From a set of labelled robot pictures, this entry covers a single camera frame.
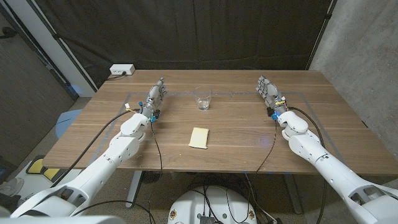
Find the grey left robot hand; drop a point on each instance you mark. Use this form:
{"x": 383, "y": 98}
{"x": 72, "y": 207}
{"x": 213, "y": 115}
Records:
{"x": 153, "y": 99}

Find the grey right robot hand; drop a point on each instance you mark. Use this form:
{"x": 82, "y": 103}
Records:
{"x": 272, "y": 95}

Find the clear glass cup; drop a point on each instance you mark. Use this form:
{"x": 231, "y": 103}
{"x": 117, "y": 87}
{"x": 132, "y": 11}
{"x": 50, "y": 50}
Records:
{"x": 203, "y": 104}

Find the yellow sponge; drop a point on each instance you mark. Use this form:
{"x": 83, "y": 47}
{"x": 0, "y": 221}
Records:
{"x": 199, "y": 137}

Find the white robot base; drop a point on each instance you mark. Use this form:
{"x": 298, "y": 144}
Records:
{"x": 214, "y": 199}

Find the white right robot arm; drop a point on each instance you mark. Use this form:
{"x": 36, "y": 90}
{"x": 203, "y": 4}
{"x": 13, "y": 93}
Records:
{"x": 326, "y": 168}

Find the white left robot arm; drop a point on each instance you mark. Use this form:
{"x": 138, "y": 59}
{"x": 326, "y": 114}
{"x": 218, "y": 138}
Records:
{"x": 102, "y": 161}

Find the white power strip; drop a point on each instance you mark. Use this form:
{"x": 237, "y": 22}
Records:
{"x": 122, "y": 69}

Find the black backdrop stand pole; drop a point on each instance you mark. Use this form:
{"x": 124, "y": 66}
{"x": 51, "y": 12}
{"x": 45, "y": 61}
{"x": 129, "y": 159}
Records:
{"x": 66, "y": 50}
{"x": 321, "y": 31}

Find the black backdrop curtain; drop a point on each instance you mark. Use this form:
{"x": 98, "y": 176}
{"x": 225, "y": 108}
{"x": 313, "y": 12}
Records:
{"x": 202, "y": 31}

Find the light blue stool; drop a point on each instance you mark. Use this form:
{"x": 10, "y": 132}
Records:
{"x": 66, "y": 123}

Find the grey table leg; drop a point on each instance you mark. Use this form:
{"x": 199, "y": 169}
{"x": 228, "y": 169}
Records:
{"x": 292, "y": 193}
{"x": 133, "y": 189}

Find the white pillar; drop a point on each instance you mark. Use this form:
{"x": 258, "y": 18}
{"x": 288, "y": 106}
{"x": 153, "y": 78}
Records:
{"x": 56, "y": 49}

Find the yellow black floor mat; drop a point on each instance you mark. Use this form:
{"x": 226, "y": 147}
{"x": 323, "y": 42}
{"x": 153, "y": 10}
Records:
{"x": 37, "y": 166}

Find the white flat floor board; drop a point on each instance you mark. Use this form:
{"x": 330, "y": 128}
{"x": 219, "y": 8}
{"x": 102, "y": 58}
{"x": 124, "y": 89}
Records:
{"x": 31, "y": 183}

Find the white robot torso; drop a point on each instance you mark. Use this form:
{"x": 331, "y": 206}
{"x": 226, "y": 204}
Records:
{"x": 62, "y": 220}

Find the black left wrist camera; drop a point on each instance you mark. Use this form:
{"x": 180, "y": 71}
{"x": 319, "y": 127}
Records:
{"x": 156, "y": 114}

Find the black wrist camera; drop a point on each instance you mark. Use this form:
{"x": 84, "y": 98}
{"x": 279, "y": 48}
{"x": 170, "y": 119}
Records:
{"x": 156, "y": 114}
{"x": 270, "y": 112}

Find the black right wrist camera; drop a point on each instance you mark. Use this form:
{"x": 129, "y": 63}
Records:
{"x": 270, "y": 112}

